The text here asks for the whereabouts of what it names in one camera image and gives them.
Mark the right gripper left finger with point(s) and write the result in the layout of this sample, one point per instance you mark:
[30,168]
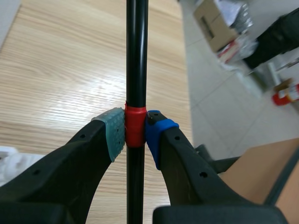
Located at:
[70,168]

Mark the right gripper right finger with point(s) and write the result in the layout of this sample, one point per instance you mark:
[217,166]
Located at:
[187,177]

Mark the long black rod red band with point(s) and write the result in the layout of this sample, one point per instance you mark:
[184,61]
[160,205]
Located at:
[136,70]

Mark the brown cardboard box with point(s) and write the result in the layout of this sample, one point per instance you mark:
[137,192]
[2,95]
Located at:
[215,25]

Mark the white moulded stand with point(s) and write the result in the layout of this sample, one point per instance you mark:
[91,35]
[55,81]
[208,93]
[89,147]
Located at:
[8,163]

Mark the red canister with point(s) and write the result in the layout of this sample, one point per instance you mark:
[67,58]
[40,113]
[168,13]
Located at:
[285,93]

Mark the black bag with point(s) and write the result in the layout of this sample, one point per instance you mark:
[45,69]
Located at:
[273,39]

